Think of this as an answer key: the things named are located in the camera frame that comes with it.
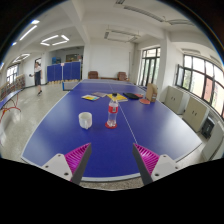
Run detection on ceiling air conditioner unit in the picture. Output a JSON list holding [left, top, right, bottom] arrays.
[[103, 28, 141, 44]]

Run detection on low bookshelf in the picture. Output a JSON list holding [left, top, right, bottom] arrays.
[[0, 73, 27, 101]]

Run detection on blue red-legged table tennis table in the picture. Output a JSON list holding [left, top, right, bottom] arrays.
[[0, 89, 24, 124]]

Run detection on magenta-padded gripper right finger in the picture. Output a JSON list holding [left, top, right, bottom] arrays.
[[131, 142, 181, 187]]

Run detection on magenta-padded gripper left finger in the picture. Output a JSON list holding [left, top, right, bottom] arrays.
[[40, 142, 93, 186]]

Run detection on person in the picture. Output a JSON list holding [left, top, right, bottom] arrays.
[[29, 61, 44, 97]]

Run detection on white mug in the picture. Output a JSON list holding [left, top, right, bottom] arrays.
[[78, 111, 93, 130]]

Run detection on yellow and blue booklet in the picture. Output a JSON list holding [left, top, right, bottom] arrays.
[[81, 94, 101, 102]]

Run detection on blue partition boards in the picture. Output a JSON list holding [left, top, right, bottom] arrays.
[[46, 60, 83, 83]]

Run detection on ceiling lights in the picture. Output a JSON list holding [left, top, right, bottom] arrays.
[[0, 19, 70, 68]]

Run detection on brown armchair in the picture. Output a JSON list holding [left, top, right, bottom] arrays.
[[87, 70, 100, 80], [117, 71, 129, 82]]

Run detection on clear red-labelled water bottle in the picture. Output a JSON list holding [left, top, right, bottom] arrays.
[[106, 92, 120, 129]]

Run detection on brown cardboard box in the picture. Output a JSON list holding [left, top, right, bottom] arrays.
[[145, 82, 159, 103]]

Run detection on wide black-framed window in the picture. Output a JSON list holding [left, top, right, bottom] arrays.
[[175, 54, 224, 119]]

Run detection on grey booklet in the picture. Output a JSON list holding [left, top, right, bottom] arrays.
[[92, 91, 108, 98]]

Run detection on tall black-framed window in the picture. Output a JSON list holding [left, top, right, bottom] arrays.
[[138, 47, 162, 88]]

